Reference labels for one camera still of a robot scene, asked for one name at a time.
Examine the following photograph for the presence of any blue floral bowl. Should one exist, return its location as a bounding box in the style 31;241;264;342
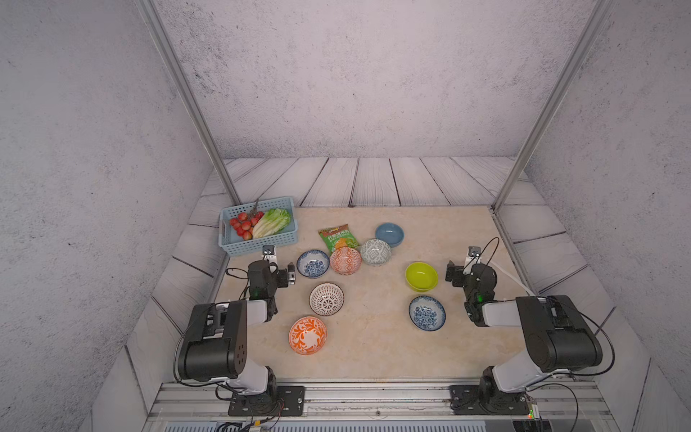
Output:
296;249;329;278
408;295;446;332

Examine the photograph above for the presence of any white brown lattice bowl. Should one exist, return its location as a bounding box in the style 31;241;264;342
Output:
309;283;346;317

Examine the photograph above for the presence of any red patterned bowl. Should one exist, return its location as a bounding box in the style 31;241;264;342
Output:
329;247;363;275

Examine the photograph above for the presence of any grey green patterned bowl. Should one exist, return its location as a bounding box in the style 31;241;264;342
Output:
360;239;392;266

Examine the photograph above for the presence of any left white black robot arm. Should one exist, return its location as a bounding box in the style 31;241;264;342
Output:
173;260;295;418

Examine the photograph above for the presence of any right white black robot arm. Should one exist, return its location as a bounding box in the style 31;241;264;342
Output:
446;262;604;416

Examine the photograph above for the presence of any lime green bowl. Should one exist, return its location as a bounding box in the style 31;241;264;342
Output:
405;262;439;293

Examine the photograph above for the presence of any green lettuce head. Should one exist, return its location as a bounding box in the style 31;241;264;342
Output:
253;208;293;239

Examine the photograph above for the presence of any green snack bag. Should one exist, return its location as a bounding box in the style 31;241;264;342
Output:
319;224;360;254

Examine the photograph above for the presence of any orange floral bowl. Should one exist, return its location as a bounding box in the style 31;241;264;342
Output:
288;316;328;356

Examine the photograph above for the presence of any light blue plastic basket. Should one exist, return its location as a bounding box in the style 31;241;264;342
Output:
218;196;298;257

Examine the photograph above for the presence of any red cherry tomatoes bunch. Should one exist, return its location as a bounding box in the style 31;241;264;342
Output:
229;211;265;241

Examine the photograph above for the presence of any plain blue bowl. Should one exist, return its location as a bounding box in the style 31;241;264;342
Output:
375;222;405;248

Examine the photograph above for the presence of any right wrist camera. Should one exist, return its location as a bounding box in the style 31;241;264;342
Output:
465;246;482;266

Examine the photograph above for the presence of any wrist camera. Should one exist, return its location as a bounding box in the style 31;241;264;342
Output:
465;246;482;266
262;245;278;265

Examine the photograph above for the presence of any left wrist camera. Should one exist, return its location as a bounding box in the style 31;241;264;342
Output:
262;245;278;265

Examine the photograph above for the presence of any white cable strip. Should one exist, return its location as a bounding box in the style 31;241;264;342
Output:
487;262;537;296

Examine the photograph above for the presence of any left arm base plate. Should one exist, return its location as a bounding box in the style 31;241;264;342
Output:
228;385;306;418

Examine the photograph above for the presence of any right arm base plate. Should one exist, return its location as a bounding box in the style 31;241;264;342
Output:
449;385;532;417

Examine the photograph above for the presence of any aluminium rail front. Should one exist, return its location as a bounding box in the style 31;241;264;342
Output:
147;380;620;431

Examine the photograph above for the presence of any left aluminium frame post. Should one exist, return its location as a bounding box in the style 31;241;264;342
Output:
136;0;241;204

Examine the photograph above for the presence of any aluminium frame post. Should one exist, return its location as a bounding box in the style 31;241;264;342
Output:
491;0;615;215
136;0;241;204

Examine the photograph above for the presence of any right aluminium frame post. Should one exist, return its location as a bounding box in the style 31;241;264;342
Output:
491;0;615;215

